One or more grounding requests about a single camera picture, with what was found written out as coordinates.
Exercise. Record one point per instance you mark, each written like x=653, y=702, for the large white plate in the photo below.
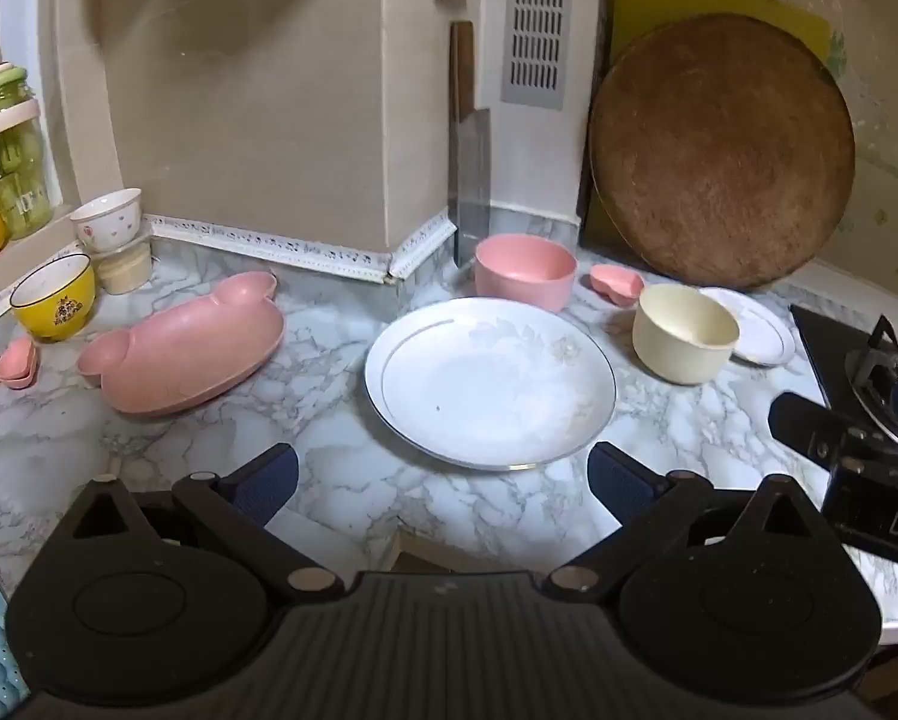
x=486, y=382

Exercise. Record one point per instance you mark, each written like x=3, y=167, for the yellow cutting board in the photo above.
x=659, y=0

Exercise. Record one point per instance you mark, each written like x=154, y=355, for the white patterned trim strip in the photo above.
x=299, y=247

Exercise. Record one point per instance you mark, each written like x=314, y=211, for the metal burner pan support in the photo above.
x=880, y=375

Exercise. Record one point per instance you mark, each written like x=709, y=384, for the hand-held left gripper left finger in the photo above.
x=269, y=481

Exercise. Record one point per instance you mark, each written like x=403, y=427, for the pink bowl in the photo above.
x=524, y=274

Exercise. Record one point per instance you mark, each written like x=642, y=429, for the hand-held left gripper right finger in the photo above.
x=617, y=481

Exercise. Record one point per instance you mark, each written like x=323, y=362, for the beige round container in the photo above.
x=125, y=270

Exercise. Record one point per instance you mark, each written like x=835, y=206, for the green glass jar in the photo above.
x=17, y=165

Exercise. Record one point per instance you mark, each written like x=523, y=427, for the black glass gas stove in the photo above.
x=816, y=337

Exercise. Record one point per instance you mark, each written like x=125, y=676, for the grey vent grille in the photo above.
x=537, y=22

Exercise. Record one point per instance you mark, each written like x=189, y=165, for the small white plate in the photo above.
x=765, y=330

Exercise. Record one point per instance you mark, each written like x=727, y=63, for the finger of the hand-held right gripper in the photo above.
x=805, y=424

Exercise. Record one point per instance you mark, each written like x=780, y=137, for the cream bowl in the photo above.
x=681, y=337

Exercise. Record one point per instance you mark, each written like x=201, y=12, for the yellow patterned bowl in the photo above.
x=55, y=307

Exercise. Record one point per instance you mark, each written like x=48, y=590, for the round wooden cutting board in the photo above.
x=718, y=150

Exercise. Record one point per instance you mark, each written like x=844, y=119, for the pink bear-shaped plate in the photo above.
x=186, y=352

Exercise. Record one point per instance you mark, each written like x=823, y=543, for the white floral bowl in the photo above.
x=107, y=221

